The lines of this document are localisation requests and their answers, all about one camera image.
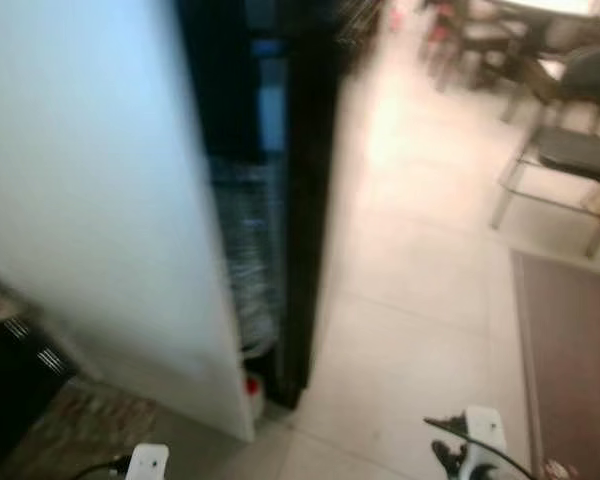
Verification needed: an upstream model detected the red white patterned object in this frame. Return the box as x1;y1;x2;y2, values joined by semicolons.
542;458;576;480

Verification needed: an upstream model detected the brown floor runner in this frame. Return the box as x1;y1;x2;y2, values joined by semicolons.
510;250;600;480

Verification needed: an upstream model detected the white bottle with red cap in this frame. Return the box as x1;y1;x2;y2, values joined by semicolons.
242;372;268;416

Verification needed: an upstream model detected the clear bubble wrap sheet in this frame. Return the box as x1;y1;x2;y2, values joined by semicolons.
212;158;286;351

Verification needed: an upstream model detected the speckled floor mat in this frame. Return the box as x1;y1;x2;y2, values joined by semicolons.
0;378;166;480

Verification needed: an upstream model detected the dark wooden dining chair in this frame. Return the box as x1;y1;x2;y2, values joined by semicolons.
425;0;541;91

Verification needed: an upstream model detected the black appliance with white stripes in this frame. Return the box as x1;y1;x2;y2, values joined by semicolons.
0;315;81;451

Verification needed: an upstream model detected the white top dining table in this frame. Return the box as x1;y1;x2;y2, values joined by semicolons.
500;0;600;56

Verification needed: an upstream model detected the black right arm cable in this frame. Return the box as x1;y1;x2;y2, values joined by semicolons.
424;416;537;480

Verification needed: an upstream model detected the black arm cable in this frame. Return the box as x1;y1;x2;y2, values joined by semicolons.
424;416;537;480
73;456;131;480

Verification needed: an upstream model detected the dark chair with metal frame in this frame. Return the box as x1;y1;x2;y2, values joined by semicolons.
490;45;600;259

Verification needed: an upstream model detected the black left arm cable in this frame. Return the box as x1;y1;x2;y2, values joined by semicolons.
73;456;131;480

